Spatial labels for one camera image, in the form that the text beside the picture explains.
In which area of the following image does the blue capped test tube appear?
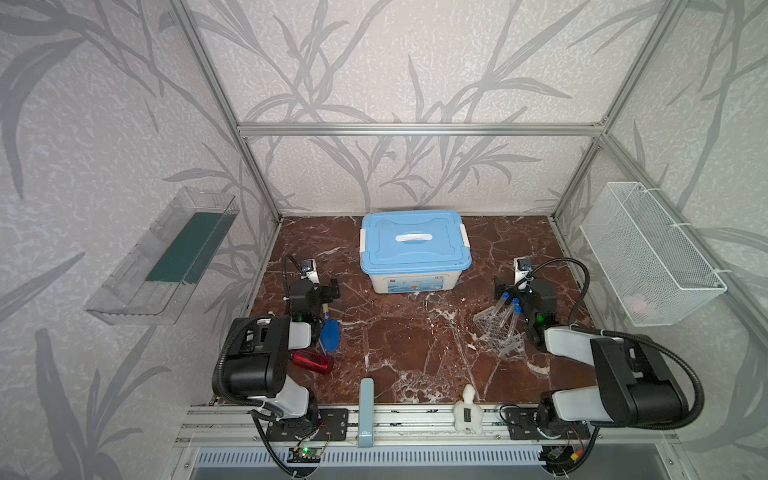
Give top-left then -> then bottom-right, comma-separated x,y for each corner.
489,292 -> 510,320
506,303 -> 522,340
499,298 -> 520,331

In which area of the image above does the clear test tube rack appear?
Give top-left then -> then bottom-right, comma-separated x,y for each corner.
473,307 -> 524,356

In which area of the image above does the white plastic storage bin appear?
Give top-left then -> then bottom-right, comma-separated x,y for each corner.
362,270 -> 465,294

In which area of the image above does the blue plastic bin lid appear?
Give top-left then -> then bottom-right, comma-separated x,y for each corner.
360,210 -> 472,275

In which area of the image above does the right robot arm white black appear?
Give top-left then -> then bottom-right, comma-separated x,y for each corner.
494,278 -> 705,439

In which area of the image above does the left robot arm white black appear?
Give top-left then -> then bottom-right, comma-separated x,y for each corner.
212,278 -> 349,443

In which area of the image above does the blue garden trowel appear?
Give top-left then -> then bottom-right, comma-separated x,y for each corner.
319,319 -> 341,353

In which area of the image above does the red cylindrical tool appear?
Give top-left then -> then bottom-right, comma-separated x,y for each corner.
290,350 -> 334,375

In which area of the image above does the pink object in basket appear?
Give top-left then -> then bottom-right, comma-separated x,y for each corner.
624,294 -> 656,318

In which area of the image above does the light blue rectangular bar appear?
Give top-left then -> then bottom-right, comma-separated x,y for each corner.
357,378 -> 375,449

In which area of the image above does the white plastic wash bottle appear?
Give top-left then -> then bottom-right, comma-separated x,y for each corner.
452,384 -> 484,435

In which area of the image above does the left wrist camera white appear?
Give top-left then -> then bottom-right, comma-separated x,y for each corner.
300,259 -> 320,284

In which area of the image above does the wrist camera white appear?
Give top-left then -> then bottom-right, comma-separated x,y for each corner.
300,259 -> 320,284
513,256 -> 534,291

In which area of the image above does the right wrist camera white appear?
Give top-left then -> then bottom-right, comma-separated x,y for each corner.
513,256 -> 534,291

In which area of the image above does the white wire mesh basket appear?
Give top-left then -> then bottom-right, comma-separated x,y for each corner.
580,182 -> 727,327

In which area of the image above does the clear wall shelf green liner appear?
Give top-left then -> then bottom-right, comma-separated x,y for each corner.
85,187 -> 240,326

